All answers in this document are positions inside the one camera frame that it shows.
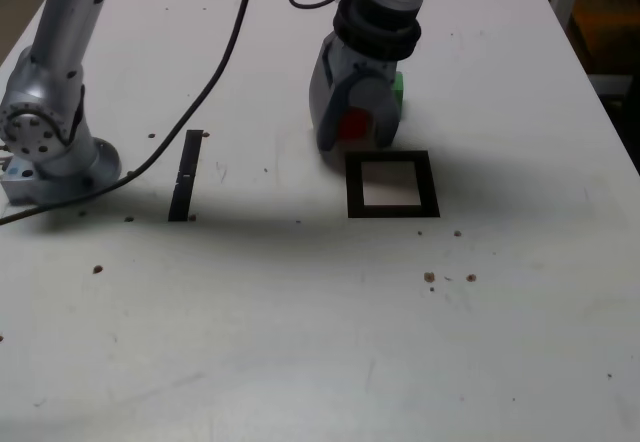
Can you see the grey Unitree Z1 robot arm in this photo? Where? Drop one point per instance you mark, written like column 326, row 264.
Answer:
column 45, row 112

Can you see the black tape strip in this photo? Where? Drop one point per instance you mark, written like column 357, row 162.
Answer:
column 185, row 177

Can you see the white board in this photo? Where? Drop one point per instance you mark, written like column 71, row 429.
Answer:
column 610, row 84

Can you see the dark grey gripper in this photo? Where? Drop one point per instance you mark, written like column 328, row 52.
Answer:
column 360, row 64

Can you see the green cube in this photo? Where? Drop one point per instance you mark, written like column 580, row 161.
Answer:
column 398, row 87

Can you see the red cube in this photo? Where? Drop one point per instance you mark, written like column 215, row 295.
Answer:
column 352, row 124

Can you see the black tape square outline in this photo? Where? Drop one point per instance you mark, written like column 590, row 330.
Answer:
column 352, row 187

